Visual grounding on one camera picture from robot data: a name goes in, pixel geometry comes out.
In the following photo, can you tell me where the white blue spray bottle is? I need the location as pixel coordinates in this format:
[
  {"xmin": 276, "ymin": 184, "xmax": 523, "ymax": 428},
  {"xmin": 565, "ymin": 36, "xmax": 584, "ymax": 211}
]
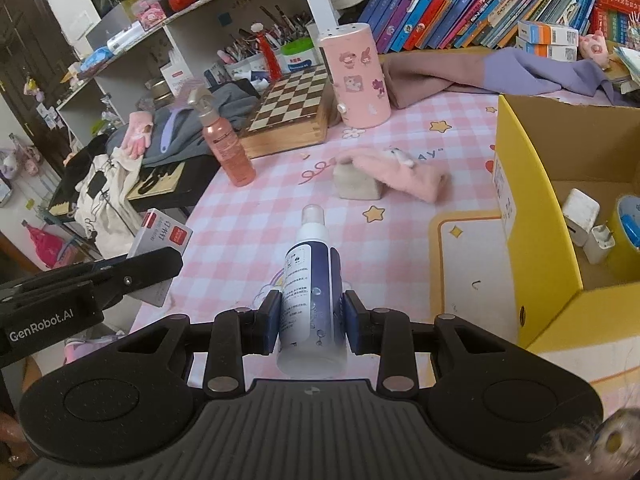
[{"xmin": 276, "ymin": 204, "xmax": 348, "ymax": 378}]

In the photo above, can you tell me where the pink glove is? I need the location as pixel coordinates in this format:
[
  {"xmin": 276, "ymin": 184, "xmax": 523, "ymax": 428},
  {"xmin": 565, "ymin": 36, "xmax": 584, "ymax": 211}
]
[{"xmin": 122, "ymin": 111, "xmax": 153, "ymax": 158}]

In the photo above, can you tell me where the wooden chess box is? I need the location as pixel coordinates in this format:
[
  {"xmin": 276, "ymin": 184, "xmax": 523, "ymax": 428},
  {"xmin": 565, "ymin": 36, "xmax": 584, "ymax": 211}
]
[{"xmin": 239, "ymin": 62, "xmax": 333, "ymax": 158}]

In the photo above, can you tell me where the purple and pink cloth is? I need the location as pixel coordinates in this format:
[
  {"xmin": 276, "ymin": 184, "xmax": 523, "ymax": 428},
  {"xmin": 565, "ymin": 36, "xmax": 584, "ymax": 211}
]
[{"xmin": 380, "ymin": 47, "xmax": 631, "ymax": 111}]

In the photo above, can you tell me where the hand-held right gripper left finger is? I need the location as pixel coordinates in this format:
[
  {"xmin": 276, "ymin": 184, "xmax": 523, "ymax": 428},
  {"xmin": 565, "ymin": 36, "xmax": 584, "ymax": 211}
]
[{"xmin": 117, "ymin": 291, "xmax": 283, "ymax": 400}]

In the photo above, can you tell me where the white tub green lid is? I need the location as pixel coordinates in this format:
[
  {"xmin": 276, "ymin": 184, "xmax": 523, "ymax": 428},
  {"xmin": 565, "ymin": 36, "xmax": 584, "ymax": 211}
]
[{"xmin": 280, "ymin": 40, "xmax": 323, "ymax": 76}]

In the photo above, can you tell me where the bunch of pens and brushes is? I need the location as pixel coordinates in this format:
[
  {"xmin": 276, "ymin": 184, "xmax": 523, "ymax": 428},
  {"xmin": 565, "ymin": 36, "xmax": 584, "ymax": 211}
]
[{"xmin": 217, "ymin": 5, "xmax": 313, "ymax": 86}]

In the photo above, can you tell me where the orange white small carton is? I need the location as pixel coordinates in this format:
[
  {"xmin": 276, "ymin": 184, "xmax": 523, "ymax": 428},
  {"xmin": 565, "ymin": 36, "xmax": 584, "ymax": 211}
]
[
  {"xmin": 517, "ymin": 20, "xmax": 581, "ymax": 46},
  {"xmin": 515, "ymin": 37, "xmax": 578, "ymax": 61}
]

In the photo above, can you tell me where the grey cloth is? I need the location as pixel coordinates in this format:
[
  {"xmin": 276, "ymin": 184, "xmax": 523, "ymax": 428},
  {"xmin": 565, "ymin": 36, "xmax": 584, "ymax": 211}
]
[{"xmin": 107, "ymin": 82, "xmax": 261, "ymax": 166}]

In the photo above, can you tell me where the white red card box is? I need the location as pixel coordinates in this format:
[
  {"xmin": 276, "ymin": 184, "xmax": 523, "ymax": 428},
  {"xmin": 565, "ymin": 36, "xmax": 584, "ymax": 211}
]
[{"xmin": 160, "ymin": 52, "xmax": 196, "ymax": 96}]

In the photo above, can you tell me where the small white charger plug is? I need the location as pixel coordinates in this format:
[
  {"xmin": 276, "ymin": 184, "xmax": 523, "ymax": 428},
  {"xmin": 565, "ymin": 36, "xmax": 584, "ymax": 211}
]
[{"xmin": 582, "ymin": 224, "xmax": 617, "ymax": 265}]

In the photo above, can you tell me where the yellow cardboard box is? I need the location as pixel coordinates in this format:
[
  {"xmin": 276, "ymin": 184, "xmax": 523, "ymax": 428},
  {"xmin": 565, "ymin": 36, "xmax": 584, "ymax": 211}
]
[{"xmin": 492, "ymin": 94, "xmax": 640, "ymax": 348}]

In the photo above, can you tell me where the large white charger plug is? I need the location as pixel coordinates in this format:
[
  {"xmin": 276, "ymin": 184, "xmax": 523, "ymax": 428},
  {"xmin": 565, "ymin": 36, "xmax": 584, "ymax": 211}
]
[{"xmin": 561, "ymin": 188, "xmax": 601, "ymax": 247}]

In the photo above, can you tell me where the beige foam block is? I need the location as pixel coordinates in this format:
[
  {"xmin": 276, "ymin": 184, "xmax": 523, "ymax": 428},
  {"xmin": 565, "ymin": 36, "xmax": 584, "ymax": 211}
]
[{"xmin": 332, "ymin": 162, "xmax": 385, "ymax": 201}]

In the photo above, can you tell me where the pink checked tablecloth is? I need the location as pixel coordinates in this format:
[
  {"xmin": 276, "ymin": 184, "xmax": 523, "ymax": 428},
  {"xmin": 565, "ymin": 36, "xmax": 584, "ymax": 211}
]
[{"xmin": 130, "ymin": 85, "xmax": 640, "ymax": 411}]

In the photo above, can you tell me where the pink spray bottle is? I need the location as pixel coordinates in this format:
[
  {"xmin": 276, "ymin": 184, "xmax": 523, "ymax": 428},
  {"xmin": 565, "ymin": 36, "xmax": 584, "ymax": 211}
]
[{"xmin": 187, "ymin": 87, "xmax": 257, "ymax": 187}]

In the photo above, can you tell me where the pink patterned box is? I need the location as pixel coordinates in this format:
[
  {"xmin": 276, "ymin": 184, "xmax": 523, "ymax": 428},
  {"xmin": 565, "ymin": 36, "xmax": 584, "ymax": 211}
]
[{"xmin": 132, "ymin": 0, "xmax": 166, "ymax": 31}]

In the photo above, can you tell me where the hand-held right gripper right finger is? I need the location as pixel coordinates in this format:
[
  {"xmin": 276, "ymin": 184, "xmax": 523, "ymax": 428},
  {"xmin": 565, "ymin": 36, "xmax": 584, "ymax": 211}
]
[{"xmin": 341, "ymin": 291, "xmax": 503, "ymax": 395}]

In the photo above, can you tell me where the pink sticker canister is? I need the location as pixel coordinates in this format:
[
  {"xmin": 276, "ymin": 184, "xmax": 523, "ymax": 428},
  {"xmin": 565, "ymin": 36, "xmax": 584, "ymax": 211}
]
[{"xmin": 318, "ymin": 22, "xmax": 392, "ymax": 128}]

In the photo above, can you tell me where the row of colourful books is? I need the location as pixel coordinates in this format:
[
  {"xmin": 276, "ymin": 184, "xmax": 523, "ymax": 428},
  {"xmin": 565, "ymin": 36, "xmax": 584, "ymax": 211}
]
[{"xmin": 357, "ymin": 0, "xmax": 598, "ymax": 53}]

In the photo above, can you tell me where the pink pig plush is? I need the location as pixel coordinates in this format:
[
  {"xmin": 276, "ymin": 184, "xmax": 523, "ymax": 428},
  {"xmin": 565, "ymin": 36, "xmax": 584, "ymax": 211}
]
[{"xmin": 577, "ymin": 30, "xmax": 612, "ymax": 68}]

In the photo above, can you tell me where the red boxed book set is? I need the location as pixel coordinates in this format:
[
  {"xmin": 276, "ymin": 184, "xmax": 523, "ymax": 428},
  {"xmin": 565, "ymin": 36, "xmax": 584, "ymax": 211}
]
[{"xmin": 590, "ymin": 0, "xmax": 640, "ymax": 46}]

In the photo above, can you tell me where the wooden letter board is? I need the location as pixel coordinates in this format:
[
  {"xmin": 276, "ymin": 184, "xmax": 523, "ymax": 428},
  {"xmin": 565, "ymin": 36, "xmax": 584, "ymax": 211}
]
[{"xmin": 125, "ymin": 160, "xmax": 186, "ymax": 201}]

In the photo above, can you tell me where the white tote bag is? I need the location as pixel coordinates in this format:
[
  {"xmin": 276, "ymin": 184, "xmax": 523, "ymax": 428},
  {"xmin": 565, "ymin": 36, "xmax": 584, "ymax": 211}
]
[{"xmin": 75, "ymin": 147, "xmax": 146, "ymax": 256}]

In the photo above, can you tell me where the grey fluffy trim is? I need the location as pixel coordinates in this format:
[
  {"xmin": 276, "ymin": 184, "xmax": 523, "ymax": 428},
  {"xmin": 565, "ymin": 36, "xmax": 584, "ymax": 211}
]
[{"xmin": 530, "ymin": 405, "xmax": 640, "ymax": 480}]

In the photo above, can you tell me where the red white small box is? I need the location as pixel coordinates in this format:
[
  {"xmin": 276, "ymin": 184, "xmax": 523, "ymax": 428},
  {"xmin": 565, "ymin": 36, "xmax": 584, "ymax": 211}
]
[{"xmin": 127, "ymin": 208, "xmax": 193, "ymax": 308}]

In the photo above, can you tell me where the pink fuzzy sock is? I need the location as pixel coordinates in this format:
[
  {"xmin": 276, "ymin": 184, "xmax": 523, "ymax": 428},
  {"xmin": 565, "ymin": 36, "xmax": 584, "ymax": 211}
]
[{"xmin": 335, "ymin": 146, "xmax": 450, "ymax": 204}]

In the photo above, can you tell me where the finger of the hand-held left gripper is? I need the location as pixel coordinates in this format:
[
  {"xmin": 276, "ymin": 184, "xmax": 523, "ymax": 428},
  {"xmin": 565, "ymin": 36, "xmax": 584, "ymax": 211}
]
[{"xmin": 92, "ymin": 249, "xmax": 183, "ymax": 309}]

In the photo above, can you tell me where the stack of papers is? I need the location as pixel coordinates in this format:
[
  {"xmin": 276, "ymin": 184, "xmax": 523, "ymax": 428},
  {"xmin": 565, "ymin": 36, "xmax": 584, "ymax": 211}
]
[{"xmin": 607, "ymin": 45, "xmax": 640, "ymax": 96}]

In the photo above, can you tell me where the white shelf unit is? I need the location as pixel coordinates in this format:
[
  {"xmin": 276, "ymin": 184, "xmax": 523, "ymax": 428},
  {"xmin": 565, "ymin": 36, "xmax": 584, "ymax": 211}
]
[{"xmin": 55, "ymin": 0, "xmax": 321, "ymax": 151}]

